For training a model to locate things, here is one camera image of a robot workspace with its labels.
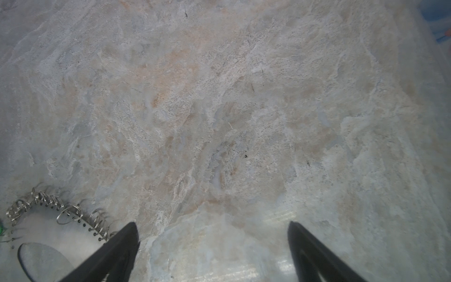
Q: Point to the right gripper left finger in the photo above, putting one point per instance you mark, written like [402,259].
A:
[113,262]

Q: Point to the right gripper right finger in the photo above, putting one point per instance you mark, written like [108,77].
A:
[313,261]

